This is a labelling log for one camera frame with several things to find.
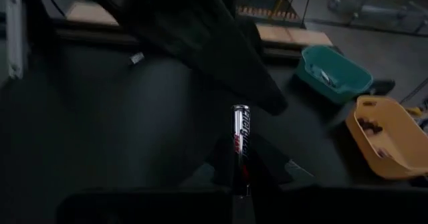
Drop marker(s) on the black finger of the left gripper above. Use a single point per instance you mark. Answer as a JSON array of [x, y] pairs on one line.
[[254, 36], [227, 57]]

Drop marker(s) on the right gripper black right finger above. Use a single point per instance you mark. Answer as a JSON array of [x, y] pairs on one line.
[[264, 167]]

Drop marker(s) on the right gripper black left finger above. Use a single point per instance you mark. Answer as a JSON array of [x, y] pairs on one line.
[[222, 164]]

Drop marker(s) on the copper and black battery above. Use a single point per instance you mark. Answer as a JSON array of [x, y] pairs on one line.
[[364, 123], [376, 128], [384, 153]]

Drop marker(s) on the teal plastic bin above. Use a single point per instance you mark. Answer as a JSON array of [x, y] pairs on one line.
[[347, 73]]

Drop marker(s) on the yellow plastic bin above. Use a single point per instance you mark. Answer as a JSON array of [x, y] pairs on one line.
[[401, 143]]

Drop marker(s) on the silver frame bracket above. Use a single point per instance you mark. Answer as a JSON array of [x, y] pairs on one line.
[[15, 33]]

